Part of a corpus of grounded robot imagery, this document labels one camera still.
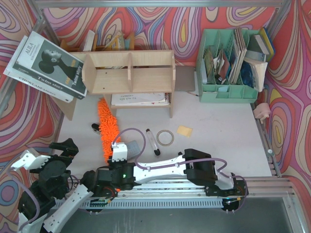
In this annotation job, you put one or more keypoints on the wooden bookshelf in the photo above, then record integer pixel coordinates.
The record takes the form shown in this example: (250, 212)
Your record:
(128, 72)

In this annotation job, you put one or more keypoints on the white marker black cap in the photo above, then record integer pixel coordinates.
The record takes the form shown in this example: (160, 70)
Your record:
(153, 142)

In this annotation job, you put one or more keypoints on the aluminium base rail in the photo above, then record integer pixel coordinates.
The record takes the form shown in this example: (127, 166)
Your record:
(258, 187)

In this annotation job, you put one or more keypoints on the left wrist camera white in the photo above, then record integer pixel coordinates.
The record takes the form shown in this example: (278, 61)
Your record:
(30, 159)

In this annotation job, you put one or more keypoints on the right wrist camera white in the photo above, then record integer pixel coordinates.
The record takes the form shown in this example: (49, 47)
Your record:
(119, 152)

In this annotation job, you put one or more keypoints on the black and white stapler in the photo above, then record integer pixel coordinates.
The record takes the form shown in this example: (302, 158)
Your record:
(95, 128)

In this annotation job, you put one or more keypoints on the green desk organizer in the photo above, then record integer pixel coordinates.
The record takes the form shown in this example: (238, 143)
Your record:
(218, 67)

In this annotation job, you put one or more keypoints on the blue yellow book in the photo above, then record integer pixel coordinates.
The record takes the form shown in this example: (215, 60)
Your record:
(261, 42)

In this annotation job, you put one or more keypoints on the spiral notebook on lower shelf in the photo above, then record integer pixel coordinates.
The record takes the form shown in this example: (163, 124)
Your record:
(141, 99)

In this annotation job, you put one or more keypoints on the Twins story magazine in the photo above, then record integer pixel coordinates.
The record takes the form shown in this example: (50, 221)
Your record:
(42, 60)

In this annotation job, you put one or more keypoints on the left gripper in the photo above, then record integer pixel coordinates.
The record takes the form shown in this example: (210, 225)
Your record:
(59, 158)

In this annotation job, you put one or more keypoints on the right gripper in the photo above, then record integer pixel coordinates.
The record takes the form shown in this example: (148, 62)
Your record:
(104, 175)

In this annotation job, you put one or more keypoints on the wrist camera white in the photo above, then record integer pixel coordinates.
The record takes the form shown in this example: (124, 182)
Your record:
(30, 159)
(119, 152)

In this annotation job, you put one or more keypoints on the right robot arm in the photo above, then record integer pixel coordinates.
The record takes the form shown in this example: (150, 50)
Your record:
(193, 165)

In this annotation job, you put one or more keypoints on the grey pocket calculator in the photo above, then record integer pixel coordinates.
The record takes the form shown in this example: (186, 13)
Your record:
(133, 150)

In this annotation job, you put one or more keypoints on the grey brown mat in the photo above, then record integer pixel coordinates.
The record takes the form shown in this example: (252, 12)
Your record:
(184, 78)

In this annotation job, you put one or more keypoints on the open book beside organizer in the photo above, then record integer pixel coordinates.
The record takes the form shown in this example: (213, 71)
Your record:
(253, 73)

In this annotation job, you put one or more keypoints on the yellow sticky note pad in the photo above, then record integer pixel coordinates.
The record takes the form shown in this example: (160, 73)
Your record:
(185, 131)

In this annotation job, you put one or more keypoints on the orange microfiber duster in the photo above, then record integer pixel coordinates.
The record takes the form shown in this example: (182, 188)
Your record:
(108, 128)

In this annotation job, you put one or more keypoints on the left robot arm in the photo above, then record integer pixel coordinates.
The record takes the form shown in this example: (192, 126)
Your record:
(35, 204)

